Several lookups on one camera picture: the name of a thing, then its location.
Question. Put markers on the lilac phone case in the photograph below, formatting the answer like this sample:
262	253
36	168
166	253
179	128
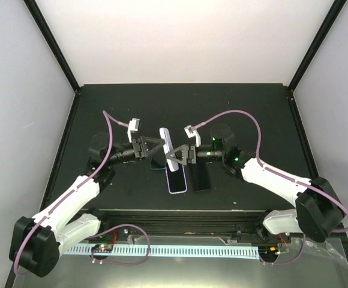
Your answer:
186	183

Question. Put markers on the white slotted cable duct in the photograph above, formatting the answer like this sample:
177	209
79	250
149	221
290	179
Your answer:
207	251

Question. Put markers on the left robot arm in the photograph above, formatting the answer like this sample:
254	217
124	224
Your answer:
39	241

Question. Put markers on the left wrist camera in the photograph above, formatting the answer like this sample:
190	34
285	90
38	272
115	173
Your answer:
133	127

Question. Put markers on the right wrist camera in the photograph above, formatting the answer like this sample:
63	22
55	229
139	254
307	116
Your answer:
192	132

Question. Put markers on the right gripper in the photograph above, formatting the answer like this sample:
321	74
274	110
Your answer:
189	152

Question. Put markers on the small circuit board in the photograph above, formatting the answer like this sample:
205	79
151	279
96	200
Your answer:
102	248

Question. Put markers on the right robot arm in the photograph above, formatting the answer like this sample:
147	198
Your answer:
315	211

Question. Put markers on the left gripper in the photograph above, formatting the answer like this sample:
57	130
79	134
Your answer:
137	141

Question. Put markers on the teal edged phone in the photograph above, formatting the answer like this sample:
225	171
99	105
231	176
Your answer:
158	161

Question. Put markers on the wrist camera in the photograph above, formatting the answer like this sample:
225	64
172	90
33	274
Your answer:
133	127
192	132

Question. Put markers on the lilac magsafe cased phone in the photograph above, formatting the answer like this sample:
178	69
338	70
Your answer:
168	147

